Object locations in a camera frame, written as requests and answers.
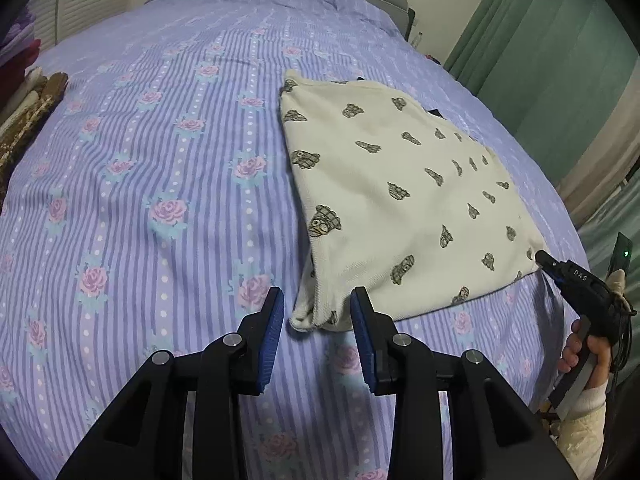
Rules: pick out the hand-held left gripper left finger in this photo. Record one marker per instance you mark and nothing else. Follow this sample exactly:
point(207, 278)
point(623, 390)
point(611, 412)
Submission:
point(270, 340)

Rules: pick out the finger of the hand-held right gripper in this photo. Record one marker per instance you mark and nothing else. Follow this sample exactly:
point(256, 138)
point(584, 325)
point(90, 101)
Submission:
point(547, 261)

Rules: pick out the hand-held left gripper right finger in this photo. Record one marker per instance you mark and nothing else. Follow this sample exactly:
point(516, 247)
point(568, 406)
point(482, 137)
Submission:
point(362, 340)

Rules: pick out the cream bear-print polo shirt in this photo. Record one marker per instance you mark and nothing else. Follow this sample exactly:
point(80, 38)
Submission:
point(400, 185)

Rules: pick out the person's right forearm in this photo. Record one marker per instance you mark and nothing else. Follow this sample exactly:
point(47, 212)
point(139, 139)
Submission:
point(580, 420)

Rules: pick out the person's right hand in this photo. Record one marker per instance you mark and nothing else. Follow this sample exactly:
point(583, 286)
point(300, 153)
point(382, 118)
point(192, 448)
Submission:
point(597, 360)

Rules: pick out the green curtain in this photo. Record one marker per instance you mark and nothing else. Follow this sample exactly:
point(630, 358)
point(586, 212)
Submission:
point(540, 50)
point(612, 230)

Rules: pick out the beige curtain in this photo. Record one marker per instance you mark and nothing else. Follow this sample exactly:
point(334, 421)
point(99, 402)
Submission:
point(592, 185)

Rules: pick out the purple floral bedspread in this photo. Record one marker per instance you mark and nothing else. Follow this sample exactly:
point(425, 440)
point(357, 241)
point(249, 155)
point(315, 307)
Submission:
point(150, 160)

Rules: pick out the clear plastic bottle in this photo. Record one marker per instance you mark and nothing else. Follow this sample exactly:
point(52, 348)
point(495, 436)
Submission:
point(418, 38)

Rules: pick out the brown patterned folded garment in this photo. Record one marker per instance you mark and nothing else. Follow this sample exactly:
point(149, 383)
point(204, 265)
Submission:
point(40, 105)

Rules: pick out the beige folded garment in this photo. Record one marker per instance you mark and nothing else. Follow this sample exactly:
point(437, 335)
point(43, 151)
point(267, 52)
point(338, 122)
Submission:
point(32, 85)

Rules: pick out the dark red folded garment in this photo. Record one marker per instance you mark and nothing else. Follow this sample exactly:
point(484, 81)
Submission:
point(25, 55)

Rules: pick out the purple folded garment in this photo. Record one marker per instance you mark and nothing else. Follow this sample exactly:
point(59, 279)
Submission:
point(20, 25)

